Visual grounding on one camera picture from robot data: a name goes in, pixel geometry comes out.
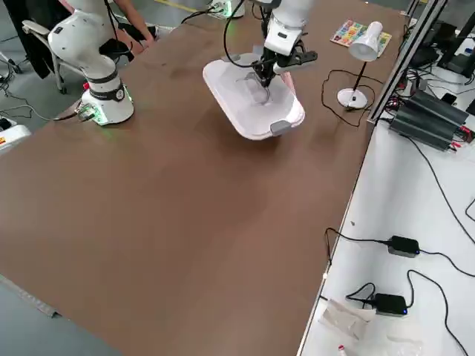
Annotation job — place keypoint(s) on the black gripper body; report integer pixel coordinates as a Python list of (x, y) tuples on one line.
[(293, 62)]

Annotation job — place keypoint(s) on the white bin lid grey latches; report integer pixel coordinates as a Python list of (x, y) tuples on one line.
[(237, 96)]

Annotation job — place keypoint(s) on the pink plastic bin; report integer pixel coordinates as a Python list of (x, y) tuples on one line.
[(289, 83)]

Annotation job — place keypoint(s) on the colourful alphabet puzzle board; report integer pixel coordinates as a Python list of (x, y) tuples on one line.
[(343, 31)]

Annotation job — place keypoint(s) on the white desk lamp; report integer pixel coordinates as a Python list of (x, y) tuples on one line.
[(367, 42)]

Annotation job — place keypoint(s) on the person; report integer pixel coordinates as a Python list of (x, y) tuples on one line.
[(139, 22)]

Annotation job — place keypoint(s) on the black power supply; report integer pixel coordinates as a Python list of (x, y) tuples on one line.
[(441, 107), (423, 124)]

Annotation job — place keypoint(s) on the black phone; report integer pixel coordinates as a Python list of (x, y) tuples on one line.
[(449, 98)]

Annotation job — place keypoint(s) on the black monitor on stand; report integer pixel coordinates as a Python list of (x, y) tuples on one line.
[(458, 63)]

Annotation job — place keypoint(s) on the black power adapter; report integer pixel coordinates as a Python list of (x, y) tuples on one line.
[(403, 245), (389, 304)]

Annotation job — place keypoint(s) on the grey chair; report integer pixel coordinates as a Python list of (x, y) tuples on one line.
[(41, 31)]

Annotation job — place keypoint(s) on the white equipment box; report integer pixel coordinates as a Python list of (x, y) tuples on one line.
[(13, 139)]

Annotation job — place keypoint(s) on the clear plastic bag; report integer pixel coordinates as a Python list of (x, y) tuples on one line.
[(352, 319)]

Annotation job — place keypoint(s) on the small red capped tube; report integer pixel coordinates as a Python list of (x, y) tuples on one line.
[(340, 350)]

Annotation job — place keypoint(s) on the aluminium frame post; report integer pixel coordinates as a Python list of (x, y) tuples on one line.
[(401, 59)]

